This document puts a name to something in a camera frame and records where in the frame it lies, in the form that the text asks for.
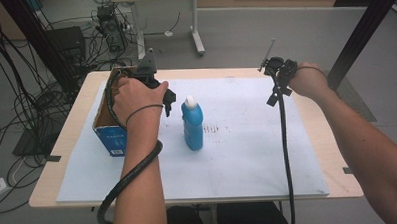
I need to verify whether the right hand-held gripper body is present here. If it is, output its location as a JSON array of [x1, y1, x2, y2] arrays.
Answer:
[[256, 38, 300, 91]]

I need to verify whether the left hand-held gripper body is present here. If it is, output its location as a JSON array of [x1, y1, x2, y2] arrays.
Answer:
[[129, 47, 164, 92]]

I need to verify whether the blue bottle with white cap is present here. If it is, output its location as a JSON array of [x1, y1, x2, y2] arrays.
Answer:
[[180, 94, 206, 153]]

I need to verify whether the blue cardboard box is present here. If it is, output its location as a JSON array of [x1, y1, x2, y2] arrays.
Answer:
[[90, 66, 139, 159]]

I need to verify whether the person's right hand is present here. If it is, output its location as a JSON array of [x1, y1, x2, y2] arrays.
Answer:
[[287, 60, 332, 102]]

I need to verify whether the person's left hand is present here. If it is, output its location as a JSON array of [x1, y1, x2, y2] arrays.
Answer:
[[110, 75, 171, 128]]

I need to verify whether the black wrist band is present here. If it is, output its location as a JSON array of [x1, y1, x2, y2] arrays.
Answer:
[[124, 103, 166, 127]]

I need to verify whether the computer tower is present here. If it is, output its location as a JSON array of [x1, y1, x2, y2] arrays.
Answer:
[[96, 3, 129, 53]]

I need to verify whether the white table mat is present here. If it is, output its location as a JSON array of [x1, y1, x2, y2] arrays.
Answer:
[[51, 73, 331, 206]]

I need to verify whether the black equipment box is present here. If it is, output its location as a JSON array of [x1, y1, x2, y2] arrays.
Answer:
[[44, 25, 88, 65]]

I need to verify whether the black floor mat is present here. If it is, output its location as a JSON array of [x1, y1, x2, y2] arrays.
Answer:
[[10, 111, 69, 158]]

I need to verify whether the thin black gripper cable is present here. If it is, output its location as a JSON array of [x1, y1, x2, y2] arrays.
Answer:
[[272, 73, 296, 224]]

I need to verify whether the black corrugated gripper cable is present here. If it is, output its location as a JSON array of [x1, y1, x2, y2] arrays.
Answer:
[[91, 68, 166, 224]]

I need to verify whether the black metal post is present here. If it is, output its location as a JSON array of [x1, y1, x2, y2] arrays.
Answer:
[[0, 0, 81, 97], [323, 0, 397, 92]]

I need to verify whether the tangle of black cables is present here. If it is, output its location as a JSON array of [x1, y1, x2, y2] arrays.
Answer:
[[0, 0, 143, 215]]

